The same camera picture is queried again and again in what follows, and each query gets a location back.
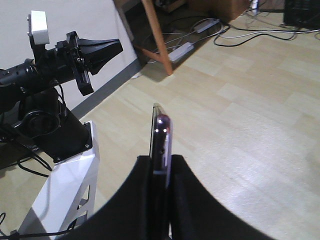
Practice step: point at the white power strip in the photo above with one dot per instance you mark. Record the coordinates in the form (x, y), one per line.
(208, 23)

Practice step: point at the cardboard box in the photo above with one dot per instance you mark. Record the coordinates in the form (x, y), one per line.
(226, 10)

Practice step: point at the black computer tower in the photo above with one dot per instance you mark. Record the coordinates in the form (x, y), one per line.
(302, 13)

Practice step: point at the wooden desk leg frame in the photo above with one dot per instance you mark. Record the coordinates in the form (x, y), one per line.
(149, 8)

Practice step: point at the black smartphone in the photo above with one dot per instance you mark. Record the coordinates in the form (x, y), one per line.
(160, 154)

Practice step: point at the grey power adapter brick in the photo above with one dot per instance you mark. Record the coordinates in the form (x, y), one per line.
(182, 50)

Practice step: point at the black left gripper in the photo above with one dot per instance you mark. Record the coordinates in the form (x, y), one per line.
(83, 55)

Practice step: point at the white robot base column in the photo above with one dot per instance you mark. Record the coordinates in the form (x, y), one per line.
(67, 196)

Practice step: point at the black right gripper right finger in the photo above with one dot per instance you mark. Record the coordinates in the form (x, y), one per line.
(197, 215)

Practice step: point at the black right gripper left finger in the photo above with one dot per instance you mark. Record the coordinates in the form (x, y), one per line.
(137, 211)

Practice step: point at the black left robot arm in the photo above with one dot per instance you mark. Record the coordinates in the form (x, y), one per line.
(43, 115)

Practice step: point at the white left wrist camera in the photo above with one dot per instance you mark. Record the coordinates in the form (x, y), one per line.
(38, 28)

